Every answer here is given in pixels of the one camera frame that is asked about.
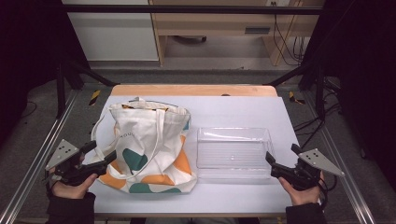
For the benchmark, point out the clear plastic storage box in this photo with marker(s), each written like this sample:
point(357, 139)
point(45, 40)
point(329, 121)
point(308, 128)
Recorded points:
point(233, 152)

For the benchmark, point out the yellow black tape strip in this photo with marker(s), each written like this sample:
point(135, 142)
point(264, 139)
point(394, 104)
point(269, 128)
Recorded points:
point(94, 97)
point(294, 98)

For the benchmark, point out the white patterned canvas tote bag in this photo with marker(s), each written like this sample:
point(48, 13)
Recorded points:
point(143, 137)

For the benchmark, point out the light wooden desk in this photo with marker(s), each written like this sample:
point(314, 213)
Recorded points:
point(214, 26)

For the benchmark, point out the person's right hand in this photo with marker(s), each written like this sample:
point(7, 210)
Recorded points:
point(303, 196)

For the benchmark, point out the black horizontal frame bar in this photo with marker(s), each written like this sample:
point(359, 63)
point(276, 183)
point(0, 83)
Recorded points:
point(186, 9)

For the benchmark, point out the black curtain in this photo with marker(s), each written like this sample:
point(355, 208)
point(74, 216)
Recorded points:
point(28, 46)
point(364, 77)

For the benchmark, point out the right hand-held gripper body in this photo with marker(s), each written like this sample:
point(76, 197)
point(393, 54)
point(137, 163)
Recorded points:
point(317, 161)

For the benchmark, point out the aluminium frame rail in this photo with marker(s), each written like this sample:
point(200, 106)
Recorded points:
point(37, 161)
point(345, 168)

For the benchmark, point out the black metal stand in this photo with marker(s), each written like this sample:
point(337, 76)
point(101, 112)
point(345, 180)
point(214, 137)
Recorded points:
point(313, 77)
point(67, 77)

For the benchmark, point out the person's left hand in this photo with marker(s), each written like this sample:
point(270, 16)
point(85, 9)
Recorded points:
point(73, 190)

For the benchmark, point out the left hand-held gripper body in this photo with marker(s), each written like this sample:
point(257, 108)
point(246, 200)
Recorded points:
point(63, 154)

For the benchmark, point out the white table sheet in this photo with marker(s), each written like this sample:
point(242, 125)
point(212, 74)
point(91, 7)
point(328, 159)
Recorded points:
point(236, 112)

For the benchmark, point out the white cabinet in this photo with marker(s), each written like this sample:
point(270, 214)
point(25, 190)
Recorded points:
point(115, 34)

